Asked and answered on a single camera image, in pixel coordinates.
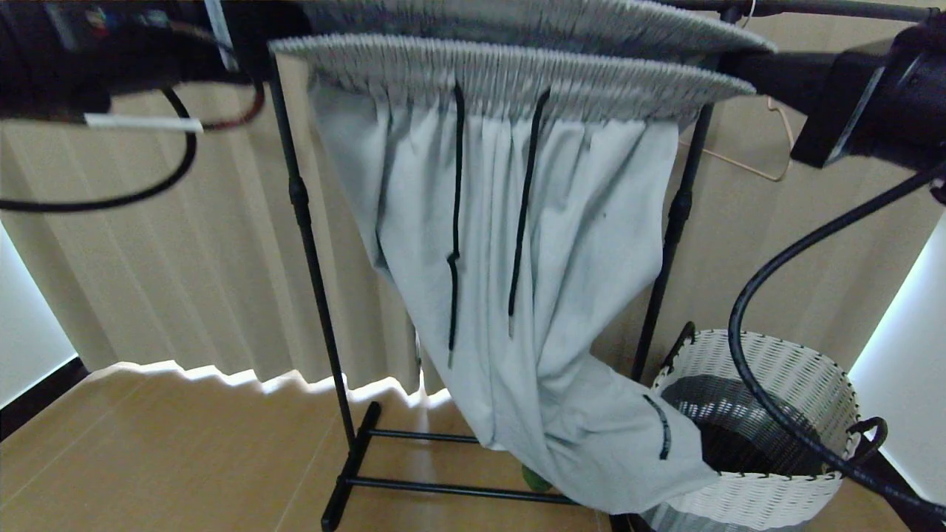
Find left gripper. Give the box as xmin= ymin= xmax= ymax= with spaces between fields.
xmin=0 ymin=0 xmax=311 ymax=123

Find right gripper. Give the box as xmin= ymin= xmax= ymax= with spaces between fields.
xmin=789 ymin=22 xmax=946 ymax=171

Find pink clothes hanger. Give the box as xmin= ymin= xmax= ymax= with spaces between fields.
xmin=680 ymin=96 xmax=795 ymax=183

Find pale grey shorts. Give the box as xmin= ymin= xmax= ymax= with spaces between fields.
xmin=268 ymin=0 xmax=777 ymax=516

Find black clothes rack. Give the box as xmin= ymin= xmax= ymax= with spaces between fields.
xmin=266 ymin=0 xmax=939 ymax=531

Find white laundry basket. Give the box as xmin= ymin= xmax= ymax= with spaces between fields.
xmin=628 ymin=321 xmax=889 ymax=532

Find beige curtain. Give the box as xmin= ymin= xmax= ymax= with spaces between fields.
xmin=0 ymin=0 xmax=946 ymax=392

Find black braided cable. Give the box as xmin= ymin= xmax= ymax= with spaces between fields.
xmin=85 ymin=78 xmax=267 ymax=134

